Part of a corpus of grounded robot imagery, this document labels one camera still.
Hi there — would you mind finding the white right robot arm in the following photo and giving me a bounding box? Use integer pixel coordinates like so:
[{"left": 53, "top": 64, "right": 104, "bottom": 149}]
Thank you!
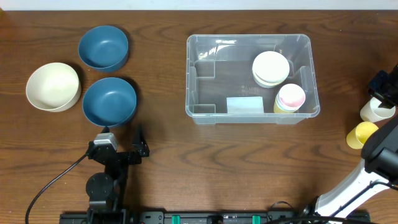
[{"left": 307, "top": 67, "right": 397, "bottom": 223}]

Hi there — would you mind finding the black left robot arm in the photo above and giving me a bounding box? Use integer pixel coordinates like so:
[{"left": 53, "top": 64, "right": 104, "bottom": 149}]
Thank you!
[{"left": 86, "top": 126, "right": 150, "bottom": 224}]

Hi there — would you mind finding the white plastic bowl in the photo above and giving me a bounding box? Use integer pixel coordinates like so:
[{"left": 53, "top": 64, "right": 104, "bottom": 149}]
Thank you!
[{"left": 252, "top": 51, "right": 290, "bottom": 83}]

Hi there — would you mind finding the clear plastic storage bin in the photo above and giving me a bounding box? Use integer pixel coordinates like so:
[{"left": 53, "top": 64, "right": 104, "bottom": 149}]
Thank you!
[{"left": 185, "top": 34, "right": 321, "bottom": 124}]

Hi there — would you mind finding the large cream bowl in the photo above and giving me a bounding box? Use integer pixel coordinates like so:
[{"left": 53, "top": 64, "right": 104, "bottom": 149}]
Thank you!
[{"left": 25, "top": 62, "right": 81, "bottom": 112}]

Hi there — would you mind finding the dark blue bowl front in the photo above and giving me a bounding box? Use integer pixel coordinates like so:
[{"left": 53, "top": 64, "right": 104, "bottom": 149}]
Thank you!
[{"left": 82, "top": 77, "right": 137, "bottom": 128}]

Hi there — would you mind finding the cream plastic cup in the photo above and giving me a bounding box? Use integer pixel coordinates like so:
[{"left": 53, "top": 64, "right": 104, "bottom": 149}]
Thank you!
[{"left": 360, "top": 97, "right": 396, "bottom": 123}]

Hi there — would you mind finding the white label in bin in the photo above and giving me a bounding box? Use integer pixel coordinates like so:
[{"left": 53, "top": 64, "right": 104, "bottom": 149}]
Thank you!
[{"left": 226, "top": 96, "right": 264, "bottom": 114}]

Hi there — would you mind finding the grey plastic bowl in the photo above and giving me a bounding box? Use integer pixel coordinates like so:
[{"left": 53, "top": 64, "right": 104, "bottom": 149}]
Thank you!
[{"left": 256, "top": 82, "right": 280, "bottom": 88}]

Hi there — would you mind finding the yellow plastic bowl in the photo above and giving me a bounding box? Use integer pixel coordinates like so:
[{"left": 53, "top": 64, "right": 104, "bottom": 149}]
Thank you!
[{"left": 254, "top": 78, "right": 281, "bottom": 88}]

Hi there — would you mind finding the yellow plastic cup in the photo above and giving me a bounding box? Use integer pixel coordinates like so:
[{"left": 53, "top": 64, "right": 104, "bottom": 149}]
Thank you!
[
  {"left": 346, "top": 121, "right": 379, "bottom": 149},
  {"left": 273, "top": 98, "right": 296, "bottom": 114}
]

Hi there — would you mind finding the dark blue bowl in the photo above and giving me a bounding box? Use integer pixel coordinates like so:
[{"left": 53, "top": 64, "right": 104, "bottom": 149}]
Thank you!
[
  {"left": 82, "top": 77, "right": 137, "bottom": 128},
  {"left": 78, "top": 26, "right": 129, "bottom": 72}
]

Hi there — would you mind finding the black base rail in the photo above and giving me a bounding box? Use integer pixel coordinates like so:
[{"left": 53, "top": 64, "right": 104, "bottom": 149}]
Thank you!
[{"left": 58, "top": 210, "right": 373, "bottom": 224}]

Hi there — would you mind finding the pink plastic cup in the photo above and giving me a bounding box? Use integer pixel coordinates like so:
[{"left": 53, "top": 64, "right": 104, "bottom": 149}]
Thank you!
[{"left": 276, "top": 83, "right": 306, "bottom": 111}]

